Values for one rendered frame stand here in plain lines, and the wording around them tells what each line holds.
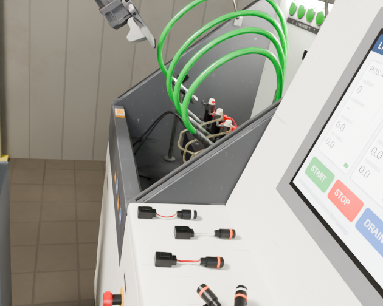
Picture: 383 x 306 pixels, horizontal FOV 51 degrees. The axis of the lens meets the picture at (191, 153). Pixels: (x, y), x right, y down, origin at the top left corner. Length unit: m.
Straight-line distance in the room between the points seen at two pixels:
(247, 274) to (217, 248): 0.08
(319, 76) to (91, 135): 2.37
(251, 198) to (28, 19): 2.17
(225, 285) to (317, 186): 0.23
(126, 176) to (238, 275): 0.41
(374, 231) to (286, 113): 0.32
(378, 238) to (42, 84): 2.51
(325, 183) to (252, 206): 0.21
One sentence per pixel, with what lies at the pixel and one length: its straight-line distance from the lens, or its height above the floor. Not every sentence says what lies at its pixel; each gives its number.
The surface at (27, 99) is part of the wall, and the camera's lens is 2.89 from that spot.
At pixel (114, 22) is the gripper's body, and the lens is 1.09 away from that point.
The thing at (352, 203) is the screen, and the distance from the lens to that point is 0.61.
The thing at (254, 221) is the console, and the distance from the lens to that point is 0.80.
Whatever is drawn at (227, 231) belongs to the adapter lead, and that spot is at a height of 1.00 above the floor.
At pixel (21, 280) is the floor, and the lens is 2.10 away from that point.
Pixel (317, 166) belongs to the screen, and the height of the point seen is 1.20.
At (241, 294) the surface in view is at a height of 1.02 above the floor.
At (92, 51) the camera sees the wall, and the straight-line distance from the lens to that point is 2.78.
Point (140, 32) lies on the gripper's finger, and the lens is 1.07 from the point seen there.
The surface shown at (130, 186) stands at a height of 0.95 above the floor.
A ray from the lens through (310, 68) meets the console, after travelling 0.80.
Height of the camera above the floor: 1.46
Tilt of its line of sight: 25 degrees down
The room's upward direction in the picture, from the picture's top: 11 degrees clockwise
